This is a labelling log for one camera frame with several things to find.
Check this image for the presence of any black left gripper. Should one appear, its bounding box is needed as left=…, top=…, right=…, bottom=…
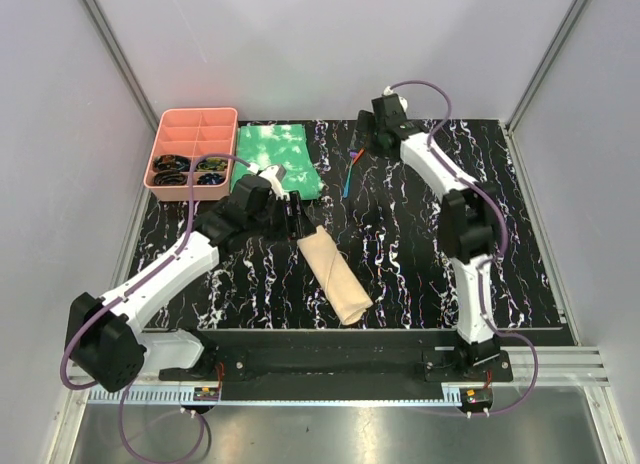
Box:
left=247, top=191, right=316, bottom=242

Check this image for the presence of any teal plastic utensil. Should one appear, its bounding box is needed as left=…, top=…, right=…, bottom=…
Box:
left=342, top=159, right=355, bottom=199

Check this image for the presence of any beige cloth napkin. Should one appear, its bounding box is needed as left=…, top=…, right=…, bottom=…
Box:
left=297, top=226, right=373, bottom=326

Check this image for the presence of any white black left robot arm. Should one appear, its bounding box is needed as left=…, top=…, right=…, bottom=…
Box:
left=63, top=175, right=316, bottom=392

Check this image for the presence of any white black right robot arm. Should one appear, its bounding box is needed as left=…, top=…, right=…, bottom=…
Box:
left=357, top=91, right=507, bottom=381

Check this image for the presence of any orange plastic spoon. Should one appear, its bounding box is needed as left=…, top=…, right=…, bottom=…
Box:
left=352, top=149, right=364, bottom=163

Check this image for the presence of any green white tie-dye cloth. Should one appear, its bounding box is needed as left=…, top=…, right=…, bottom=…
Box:
left=236, top=124, right=324, bottom=200

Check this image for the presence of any blue coiled band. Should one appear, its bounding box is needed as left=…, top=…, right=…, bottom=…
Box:
left=197, top=172, right=225, bottom=186

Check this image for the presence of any yellow green coiled band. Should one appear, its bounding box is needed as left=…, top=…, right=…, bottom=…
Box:
left=196, top=157, right=228, bottom=172

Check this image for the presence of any dark coiled band bottom-left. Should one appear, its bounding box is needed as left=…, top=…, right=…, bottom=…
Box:
left=152, top=170, right=188, bottom=187

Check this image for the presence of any pink compartment tray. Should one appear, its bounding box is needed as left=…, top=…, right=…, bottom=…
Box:
left=143, top=107, right=239, bottom=202

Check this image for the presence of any dark coiled band top-left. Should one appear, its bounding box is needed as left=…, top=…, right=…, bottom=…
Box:
left=152, top=154, right=191, bottom=173

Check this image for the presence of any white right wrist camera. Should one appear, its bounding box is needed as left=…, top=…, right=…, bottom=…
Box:
left=382, top=86, right=408, bottom=112

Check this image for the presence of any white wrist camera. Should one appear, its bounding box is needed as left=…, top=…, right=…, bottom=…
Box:
left=257, top=165, right=288, bottom=200
left=382, top=86, right=408, bottom=112

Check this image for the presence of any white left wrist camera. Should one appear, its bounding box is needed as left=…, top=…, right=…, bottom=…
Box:
left=257, top=165, right=288, bottom=200

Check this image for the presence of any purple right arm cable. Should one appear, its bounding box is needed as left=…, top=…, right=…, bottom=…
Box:
left=384, top=79, right=539, bottom=418

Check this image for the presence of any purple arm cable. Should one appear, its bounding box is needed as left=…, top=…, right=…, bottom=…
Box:
left=384, top=79, right=539, bottom=418
left=59, top=156, right=256, bottom=459

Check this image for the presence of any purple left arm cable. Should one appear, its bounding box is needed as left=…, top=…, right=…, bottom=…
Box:
left=59, top=156, right=256, bottom=459

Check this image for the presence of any aluminium front frame rail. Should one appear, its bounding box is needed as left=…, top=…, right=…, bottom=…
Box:
left=87, top=347, right=609, bottom=407

